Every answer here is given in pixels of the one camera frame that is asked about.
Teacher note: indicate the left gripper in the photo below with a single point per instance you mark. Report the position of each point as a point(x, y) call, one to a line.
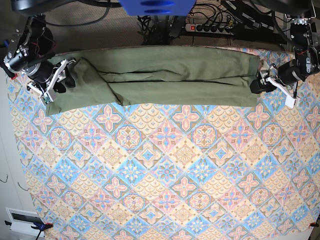
point(286, 75)

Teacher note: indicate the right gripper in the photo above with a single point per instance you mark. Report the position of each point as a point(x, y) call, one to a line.
point(42, 74)

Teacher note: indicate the olive green t-shirt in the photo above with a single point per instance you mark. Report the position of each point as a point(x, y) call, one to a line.
point(163, 74)

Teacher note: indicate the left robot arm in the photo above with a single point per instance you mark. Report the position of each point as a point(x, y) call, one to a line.
point(302, 37)

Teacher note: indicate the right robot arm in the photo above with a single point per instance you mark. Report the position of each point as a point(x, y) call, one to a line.
point(31, 47)

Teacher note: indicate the blue orange clamp upper left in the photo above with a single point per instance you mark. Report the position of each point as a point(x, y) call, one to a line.
point(3, 51)

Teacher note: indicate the blue orange clamp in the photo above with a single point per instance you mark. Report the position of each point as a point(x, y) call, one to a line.
point(3, 51)
point(40, 227)

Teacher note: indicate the white power strip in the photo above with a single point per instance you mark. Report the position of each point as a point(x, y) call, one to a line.
point(209, 29)

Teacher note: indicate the patterned tile tablecloth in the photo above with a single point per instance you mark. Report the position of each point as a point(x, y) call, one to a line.
point(172, 172)

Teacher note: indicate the white floor vent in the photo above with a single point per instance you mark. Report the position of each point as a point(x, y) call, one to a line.
point(22, 221)

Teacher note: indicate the blue orange clamp lower left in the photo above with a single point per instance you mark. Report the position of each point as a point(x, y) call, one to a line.
point(40, 227)

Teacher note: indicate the orange clamp lower right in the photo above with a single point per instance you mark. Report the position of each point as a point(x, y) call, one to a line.
point(314, 225)

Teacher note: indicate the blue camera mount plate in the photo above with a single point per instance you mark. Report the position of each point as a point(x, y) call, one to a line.
point(157, 7)

